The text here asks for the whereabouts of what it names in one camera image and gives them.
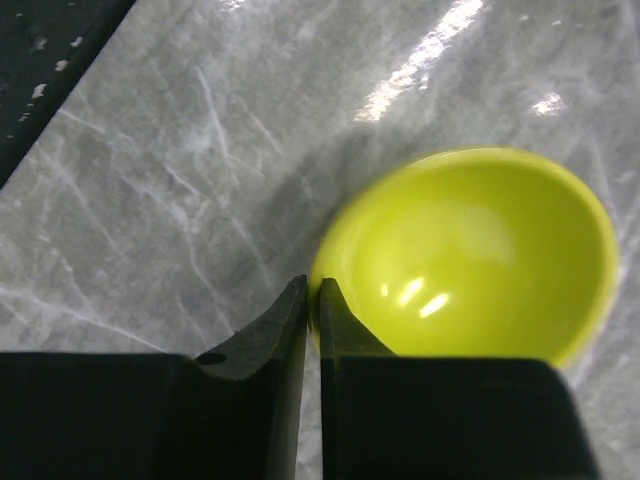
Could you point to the black base beam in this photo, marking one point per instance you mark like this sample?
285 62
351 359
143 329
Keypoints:
46 47

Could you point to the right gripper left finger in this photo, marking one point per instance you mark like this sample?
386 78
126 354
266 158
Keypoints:
229 413

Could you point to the green bowl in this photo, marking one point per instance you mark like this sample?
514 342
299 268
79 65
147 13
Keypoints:
495 252

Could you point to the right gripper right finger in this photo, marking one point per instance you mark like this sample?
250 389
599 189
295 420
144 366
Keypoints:
386 416

